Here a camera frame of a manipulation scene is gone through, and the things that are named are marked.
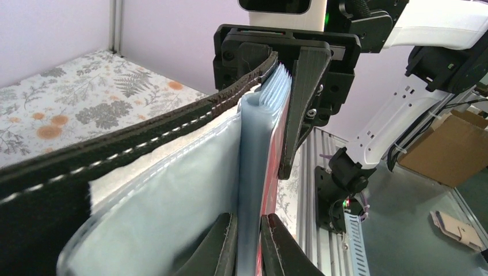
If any slotted cable duct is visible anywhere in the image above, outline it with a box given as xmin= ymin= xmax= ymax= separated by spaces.
xmin=344 ymin=212 xmax=370 ymax=276

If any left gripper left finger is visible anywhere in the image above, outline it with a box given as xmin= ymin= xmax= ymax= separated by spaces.
xmin=174 ymin=213 xmax=238 ymax=276

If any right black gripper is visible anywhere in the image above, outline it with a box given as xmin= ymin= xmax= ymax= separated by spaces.
xmin=213 ymin=24 xmax=361 ymax=180

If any cardboard box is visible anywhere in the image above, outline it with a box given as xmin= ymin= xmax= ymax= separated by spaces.
xmin=399 ymin=110 xmax=487 ymax=187

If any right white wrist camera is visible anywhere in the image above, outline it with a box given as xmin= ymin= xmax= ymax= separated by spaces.
xmin=238 ymin=0 xmax=327 ymax=32

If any aluminium mounting rail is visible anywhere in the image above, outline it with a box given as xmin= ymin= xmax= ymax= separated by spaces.
xmin=296 ymin=128 xmax=348 ymax=276

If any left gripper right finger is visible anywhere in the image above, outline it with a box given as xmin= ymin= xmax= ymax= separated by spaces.
xmin=261 ymin=213 xmax=323 ymax=276

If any small cardboard piece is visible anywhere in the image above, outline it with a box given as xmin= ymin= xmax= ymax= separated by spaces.
xmin=430 ymin=210 xmax=486 ymax=252

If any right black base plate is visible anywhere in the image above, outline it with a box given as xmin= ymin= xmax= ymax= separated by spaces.
xmin=314 ymin=166 xmax=364 ymax=234

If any floral table mat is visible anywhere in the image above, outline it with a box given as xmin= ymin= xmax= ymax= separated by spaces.
xmin=0 ymin=49 xmax=306 ymax=237

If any red credit card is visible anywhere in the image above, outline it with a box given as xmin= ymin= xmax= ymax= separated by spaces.
xmin=255 ymin=95 xmax=292 ymax=276

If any black leather card holder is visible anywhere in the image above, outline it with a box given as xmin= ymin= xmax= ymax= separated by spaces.
xmin=1 ymin=52 xmax=287 ymax=275

